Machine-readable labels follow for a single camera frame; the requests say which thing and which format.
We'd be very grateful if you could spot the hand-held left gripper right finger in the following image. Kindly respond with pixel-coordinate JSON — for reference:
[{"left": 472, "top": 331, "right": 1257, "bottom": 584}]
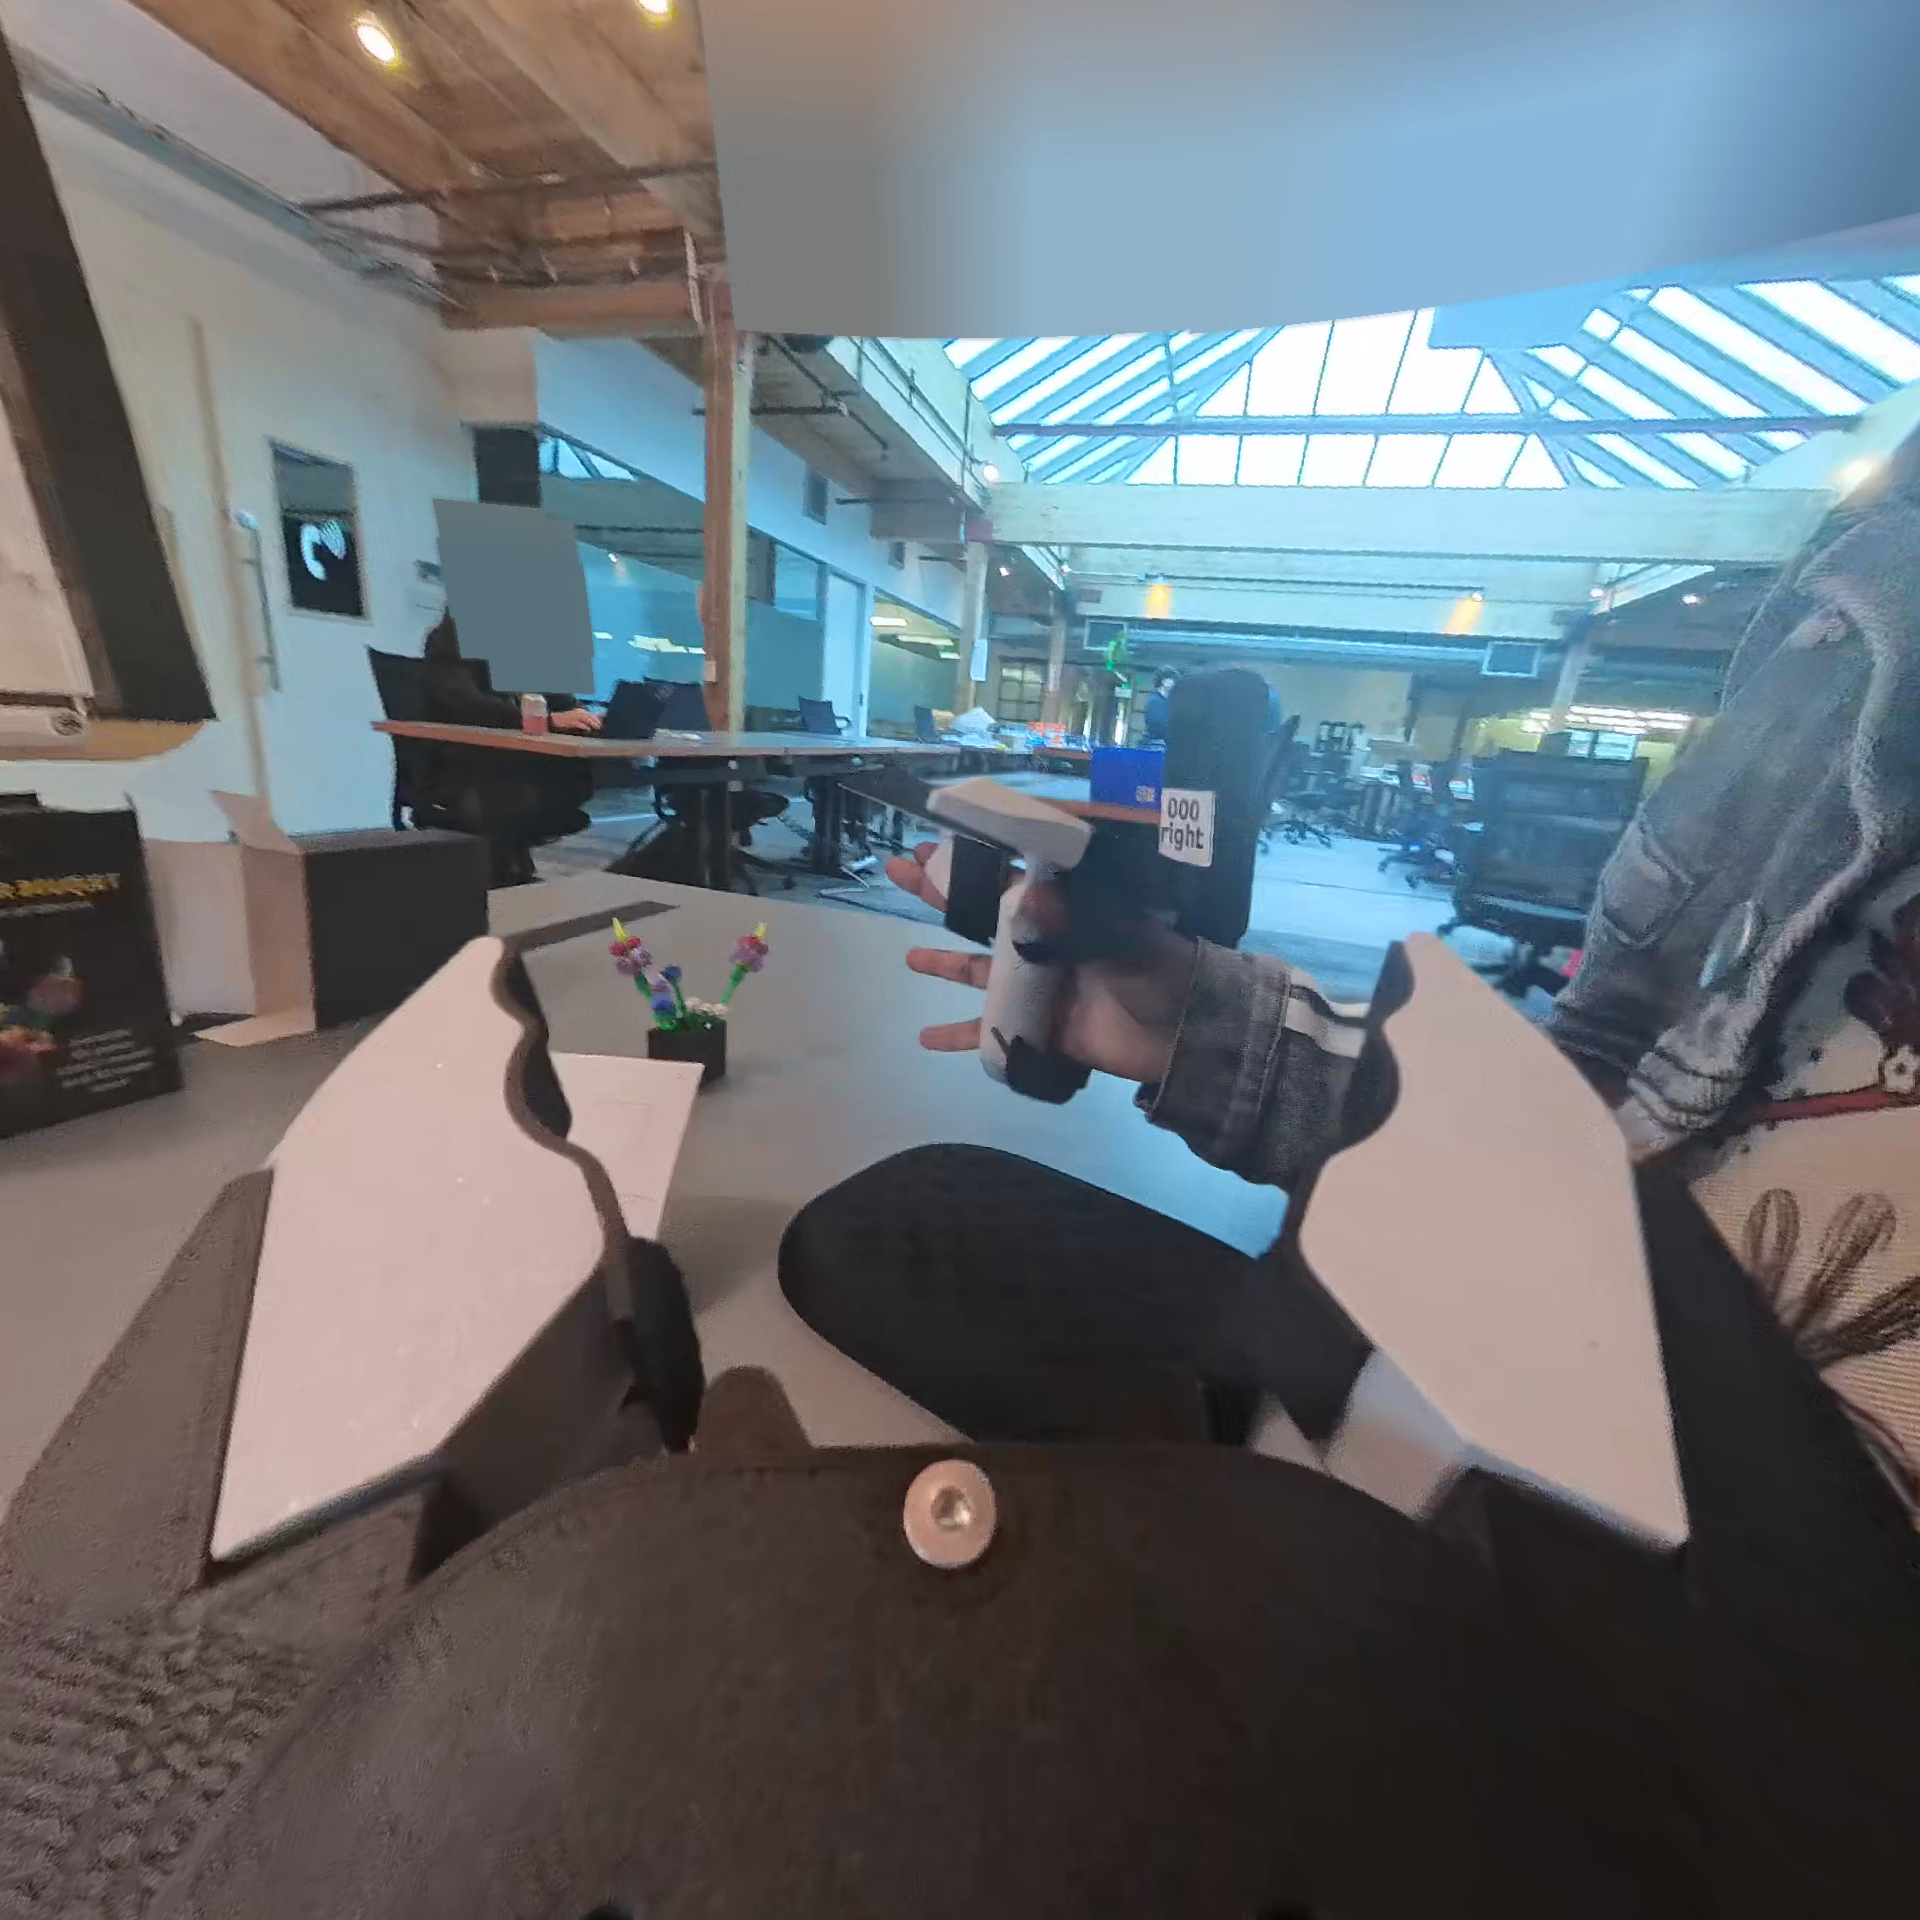
[{"left": 1297, "top": 929, "right": 1692, "bottom": 1549}]

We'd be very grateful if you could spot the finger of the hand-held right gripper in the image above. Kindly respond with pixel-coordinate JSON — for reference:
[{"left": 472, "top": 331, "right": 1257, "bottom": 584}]
[{"left": 922, "top": 774, "right": 1100, "bottom": 876}]

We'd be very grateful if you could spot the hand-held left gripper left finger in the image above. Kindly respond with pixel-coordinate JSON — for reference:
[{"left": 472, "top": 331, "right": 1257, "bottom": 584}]
[{"left": 207, "top": 934, "right": 637, "bottom": 1565}]

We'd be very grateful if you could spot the toy brick flower pot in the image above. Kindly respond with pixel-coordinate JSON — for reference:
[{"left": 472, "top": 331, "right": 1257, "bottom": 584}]
[{"left": 606, "top": 915, "right": 777, "bottom": 1086}]

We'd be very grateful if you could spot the person's right forearm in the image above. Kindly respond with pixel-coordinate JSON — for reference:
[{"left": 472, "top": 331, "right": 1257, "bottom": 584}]
[{"left": 1134, "top": 936, "right": 1413, "bottom": 1193}]

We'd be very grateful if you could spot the grey desk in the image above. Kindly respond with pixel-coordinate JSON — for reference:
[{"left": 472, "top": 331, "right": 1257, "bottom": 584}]
[{"left": 0, "top": 874, "right": 1310, "bottom": 1518}]

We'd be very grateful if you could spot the person's right hand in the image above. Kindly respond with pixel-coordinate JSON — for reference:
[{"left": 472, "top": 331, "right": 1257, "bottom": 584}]
[{"left": 882, "top": 847, "right": 1206, "bottom": 1088}]

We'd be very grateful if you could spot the open instruction booklet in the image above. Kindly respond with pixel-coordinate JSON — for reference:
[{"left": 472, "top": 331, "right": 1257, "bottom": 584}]
[{"left": 545, "top": 1050, "right": 709, "bottom": 1247}]

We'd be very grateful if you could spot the long office table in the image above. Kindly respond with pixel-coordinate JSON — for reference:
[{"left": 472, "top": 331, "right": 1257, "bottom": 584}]
[{"left": 373, "top": 716, "right": 971, "bottom": 889}]

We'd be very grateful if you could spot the white floral garment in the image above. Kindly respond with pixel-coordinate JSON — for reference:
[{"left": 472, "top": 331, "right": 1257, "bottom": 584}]
[{"left": 1632, "top": 883, "right": 1920, "bottom": 1518}]

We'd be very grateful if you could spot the black office chair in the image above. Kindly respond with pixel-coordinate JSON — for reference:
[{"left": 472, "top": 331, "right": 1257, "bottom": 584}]
[{"left": 1442, "top": 745, "right": 1656, "bottom": 980}]

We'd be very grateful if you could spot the open black and white box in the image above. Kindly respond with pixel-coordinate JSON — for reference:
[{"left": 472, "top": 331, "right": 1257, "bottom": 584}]
[{"left": 193, "top": 787, "right": 492, "bottom": 1047}]

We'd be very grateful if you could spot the person's leg in black pants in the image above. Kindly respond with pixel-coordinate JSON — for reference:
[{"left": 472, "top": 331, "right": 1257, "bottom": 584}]
[{"left": 774, "top": 1139, "right": 1321, "bottom": 1451}]

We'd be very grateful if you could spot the black product box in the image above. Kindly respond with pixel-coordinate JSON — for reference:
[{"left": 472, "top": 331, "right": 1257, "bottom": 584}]
[{"left": 0, "top": 805, "right": 186, "bottom": 1141}]

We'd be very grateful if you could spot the grey denim jacket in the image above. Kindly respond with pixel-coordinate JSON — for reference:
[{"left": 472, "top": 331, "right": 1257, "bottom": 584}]
[{"left": 1542, "top": 449, "right": 1920, "bottom": 1160}]

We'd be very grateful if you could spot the black framed whiteboard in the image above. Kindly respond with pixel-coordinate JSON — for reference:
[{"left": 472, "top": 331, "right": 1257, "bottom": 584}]
[{"left": 0, "top": 30, "right": 222, "bottom": 759}]

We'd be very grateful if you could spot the wooden support post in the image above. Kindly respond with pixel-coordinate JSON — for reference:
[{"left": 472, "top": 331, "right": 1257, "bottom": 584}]
[{"left": 698, "top": 325, "right": 757, "bottom": 738}]

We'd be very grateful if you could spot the black phone wall sign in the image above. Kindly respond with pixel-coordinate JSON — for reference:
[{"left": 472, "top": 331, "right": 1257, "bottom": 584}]
[{"left": 268, "top": 437, "right": 373, "bottom": 621}]

